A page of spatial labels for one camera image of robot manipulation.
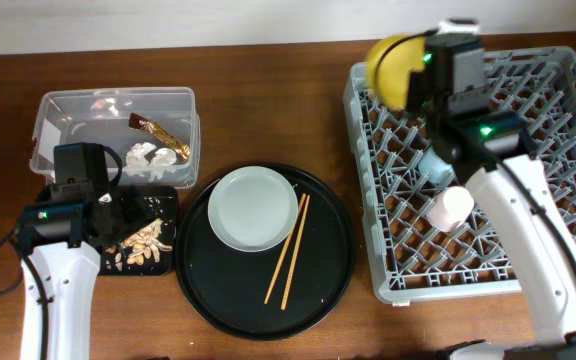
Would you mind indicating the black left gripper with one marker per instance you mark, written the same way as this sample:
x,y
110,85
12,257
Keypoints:
x,y
130,205

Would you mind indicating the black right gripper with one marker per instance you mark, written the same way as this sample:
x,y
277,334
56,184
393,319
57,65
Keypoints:
x,y
414,89

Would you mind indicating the yellow bowl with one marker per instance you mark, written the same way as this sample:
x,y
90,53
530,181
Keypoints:
x,y
390,83

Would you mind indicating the peanut shells and rice scraps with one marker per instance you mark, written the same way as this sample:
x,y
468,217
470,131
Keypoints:
x,y
149,251

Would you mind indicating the white paper napkin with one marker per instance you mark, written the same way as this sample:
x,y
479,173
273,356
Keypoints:
x,y
147,160

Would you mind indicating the blue plastic cup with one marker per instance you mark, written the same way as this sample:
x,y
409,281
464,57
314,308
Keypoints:
x,y
436,170

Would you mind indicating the gold foil snack wrapper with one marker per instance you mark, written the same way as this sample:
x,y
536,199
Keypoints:
x,y
141,123

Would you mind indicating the pink plastic cup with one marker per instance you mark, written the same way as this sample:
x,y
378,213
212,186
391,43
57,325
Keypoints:
x,y
450,208

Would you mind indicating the grey round plate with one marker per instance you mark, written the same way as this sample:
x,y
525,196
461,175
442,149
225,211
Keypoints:
x,y
252,209

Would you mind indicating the wooden chopstick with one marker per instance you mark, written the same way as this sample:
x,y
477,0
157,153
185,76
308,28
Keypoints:
x,y
284,251
301,225

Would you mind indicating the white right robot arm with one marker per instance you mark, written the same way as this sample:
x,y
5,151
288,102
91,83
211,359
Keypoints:
x,y
494,156

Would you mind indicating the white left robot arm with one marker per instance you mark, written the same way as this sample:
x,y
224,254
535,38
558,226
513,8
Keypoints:
x,y
57,315

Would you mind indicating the grey dishwasher rack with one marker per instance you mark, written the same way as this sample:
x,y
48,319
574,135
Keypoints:
x,y
411,261

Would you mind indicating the clear plastic waste bin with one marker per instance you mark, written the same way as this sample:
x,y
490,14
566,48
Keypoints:
x,y
102,116

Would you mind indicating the black rectangular tray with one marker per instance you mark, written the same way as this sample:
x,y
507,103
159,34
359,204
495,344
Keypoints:
x,y
44,231

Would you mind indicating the round black tray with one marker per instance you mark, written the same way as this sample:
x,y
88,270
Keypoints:
x,y
276,293

